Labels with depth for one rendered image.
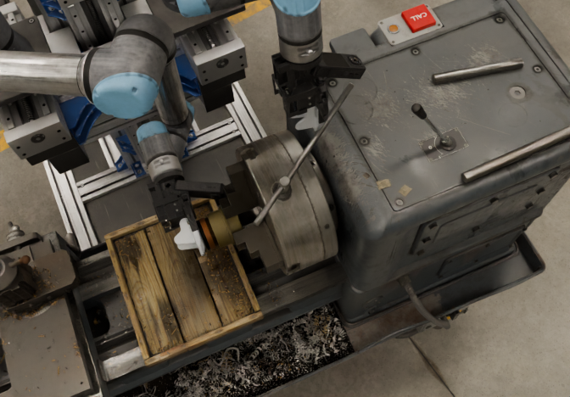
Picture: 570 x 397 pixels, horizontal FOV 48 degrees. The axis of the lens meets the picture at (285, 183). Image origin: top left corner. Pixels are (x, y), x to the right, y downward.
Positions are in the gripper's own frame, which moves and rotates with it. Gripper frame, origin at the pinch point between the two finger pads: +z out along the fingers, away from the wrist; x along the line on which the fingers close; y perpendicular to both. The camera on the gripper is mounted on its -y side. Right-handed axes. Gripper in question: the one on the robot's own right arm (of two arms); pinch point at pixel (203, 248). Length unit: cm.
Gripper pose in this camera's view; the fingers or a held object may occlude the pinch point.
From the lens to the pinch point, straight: 144.7
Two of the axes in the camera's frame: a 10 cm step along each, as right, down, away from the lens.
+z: 3.8, 8.3, -4.2
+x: -0.4, -4.4, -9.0
